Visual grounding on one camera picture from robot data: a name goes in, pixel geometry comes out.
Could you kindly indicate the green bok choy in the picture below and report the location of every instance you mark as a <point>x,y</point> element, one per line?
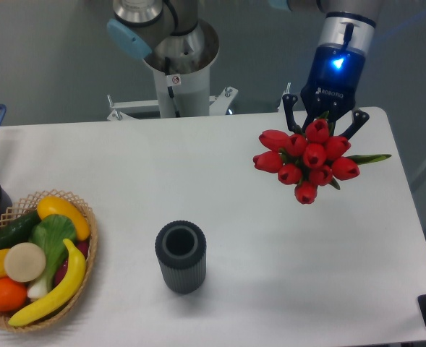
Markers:
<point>49,235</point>

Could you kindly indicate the green cucumber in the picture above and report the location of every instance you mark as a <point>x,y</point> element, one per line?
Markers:
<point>19,230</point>

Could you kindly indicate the purple red vegetable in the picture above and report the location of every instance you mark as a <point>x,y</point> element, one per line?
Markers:
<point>83,246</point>

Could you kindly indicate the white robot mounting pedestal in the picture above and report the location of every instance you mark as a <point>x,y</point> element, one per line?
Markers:
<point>178,95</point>

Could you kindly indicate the woven wicker basket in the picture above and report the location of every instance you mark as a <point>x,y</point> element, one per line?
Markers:
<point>27,204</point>

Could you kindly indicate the red tulip bouquet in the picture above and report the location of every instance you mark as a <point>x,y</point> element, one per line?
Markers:
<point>310,160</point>

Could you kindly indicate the yellow banana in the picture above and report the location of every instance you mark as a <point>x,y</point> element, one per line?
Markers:
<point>60,295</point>

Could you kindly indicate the orange fruit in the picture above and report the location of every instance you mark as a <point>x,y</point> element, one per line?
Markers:
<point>13,295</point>

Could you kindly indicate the blue black Robotiq gripper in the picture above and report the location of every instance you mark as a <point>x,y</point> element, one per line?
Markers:
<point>335,72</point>

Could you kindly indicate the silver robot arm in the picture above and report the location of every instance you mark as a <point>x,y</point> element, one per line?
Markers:
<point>180,48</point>

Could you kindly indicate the dark grey ribbed vase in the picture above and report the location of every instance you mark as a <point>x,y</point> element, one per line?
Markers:
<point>181,252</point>

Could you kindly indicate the beige round disc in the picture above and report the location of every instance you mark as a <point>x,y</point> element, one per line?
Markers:
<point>25,262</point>

